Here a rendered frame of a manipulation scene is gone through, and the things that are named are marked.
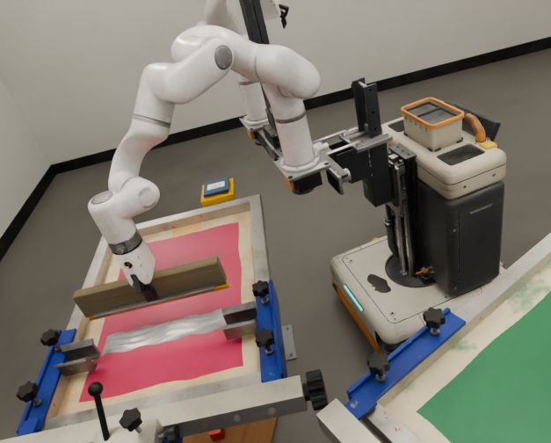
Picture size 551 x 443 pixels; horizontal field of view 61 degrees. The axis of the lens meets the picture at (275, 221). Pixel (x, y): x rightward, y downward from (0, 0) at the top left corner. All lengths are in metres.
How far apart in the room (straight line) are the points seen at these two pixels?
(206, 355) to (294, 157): 0.62
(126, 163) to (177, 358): 0.50
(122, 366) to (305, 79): 0.87
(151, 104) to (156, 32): 3.57
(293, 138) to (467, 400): 0.81
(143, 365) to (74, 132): 4.05
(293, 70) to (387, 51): 3.66
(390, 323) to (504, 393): 1.06
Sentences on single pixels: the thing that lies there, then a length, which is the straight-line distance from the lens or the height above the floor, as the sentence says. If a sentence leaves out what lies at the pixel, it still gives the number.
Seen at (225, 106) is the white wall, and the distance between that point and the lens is 4.78.
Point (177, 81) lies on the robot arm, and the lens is 1.03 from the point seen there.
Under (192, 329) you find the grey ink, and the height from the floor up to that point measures 0.96.
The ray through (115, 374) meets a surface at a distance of 1.29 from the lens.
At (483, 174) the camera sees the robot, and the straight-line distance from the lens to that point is 1.81.
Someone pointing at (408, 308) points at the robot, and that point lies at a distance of 2.09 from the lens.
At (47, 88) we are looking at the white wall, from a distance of 5.03.
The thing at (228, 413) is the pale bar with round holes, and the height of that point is 1.04.
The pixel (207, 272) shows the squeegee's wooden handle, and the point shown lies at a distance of 1.17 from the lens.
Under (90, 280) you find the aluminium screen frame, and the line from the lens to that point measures 1.57.
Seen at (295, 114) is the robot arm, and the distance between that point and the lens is 1.35.
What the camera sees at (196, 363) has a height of 0.95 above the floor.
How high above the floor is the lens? 1.82
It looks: 34 degrees down
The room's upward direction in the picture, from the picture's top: 16 degrees counter-clockwise
